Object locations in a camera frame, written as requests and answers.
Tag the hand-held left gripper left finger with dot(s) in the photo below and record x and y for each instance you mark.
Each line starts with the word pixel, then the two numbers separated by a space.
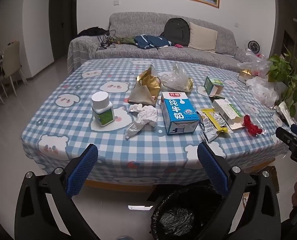
pixel 82 172

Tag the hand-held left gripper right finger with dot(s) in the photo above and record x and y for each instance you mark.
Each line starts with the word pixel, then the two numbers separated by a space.
pixel 213 170

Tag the red plastic wrapper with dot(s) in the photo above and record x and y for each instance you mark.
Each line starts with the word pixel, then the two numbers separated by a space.
pixel 249 125

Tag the yellow black snack packet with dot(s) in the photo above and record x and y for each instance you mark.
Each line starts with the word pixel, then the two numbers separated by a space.
pixel 212 126

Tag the white green medicine box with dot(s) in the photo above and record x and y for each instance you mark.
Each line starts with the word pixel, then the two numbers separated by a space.
pixel 227 110

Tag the bin with black liner bag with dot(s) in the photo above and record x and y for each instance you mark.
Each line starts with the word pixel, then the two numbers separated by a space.
pixel 173 217

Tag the white pill bottle green label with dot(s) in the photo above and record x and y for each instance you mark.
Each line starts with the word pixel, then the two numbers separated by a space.
pixel 102 110

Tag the blue white milk carton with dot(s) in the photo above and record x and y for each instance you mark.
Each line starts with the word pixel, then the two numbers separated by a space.
pixel 176 115

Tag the large white tissue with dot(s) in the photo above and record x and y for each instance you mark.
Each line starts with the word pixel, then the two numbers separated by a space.
pixel 144 120

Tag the small white tissue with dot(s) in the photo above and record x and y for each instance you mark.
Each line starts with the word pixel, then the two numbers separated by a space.
pixel 136 108

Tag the green white small box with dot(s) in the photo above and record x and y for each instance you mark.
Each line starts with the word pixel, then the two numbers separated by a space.
pixel 209 85

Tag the clear plastic bag gold foil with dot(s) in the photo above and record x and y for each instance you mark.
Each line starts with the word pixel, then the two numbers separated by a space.
pixel 174 78

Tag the gold lined paper bag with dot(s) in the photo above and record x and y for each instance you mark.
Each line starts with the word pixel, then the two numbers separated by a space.
pixel 143 92

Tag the white paper sachet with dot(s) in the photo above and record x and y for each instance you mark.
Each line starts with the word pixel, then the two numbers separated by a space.
pixel 286 112

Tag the brown cardboard box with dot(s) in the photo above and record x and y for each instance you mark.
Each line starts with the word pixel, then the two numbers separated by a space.
pixel 272 180

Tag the blue checked bear tablecloth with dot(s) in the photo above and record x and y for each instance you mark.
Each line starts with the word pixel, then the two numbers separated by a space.
pixel 76 130

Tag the white plastic bags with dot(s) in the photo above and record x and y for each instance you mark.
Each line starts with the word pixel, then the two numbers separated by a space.
pixel 263 91

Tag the green potted plant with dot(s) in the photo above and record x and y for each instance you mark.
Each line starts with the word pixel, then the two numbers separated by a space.
pixel 281 70

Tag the gold white box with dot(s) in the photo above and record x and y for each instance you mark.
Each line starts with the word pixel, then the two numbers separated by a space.
pixel 244 76

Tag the black round fan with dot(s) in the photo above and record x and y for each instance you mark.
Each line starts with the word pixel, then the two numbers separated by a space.
pixel 253 47

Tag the beige cushion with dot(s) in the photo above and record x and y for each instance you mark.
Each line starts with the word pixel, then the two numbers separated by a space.
pixel 203 38

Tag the pink small cloth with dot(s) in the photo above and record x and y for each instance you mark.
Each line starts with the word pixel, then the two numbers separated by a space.
pixel 179 45

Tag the olive green cloth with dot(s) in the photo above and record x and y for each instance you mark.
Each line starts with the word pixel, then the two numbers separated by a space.
pixel 124 40

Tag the black cloth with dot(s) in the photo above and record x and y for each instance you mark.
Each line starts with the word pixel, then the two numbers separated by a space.
pixel 91 31

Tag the blue jacket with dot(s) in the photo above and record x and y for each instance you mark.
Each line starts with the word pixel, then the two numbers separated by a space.
pixel 148 41

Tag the black backpack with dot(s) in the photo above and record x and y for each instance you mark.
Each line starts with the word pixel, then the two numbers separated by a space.
pixel 176 30

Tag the dark door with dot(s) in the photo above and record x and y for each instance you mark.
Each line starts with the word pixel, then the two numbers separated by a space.
pixel 61 17

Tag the grey patterned sofa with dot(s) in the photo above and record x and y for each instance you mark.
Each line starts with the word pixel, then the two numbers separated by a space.
pixel 138 21

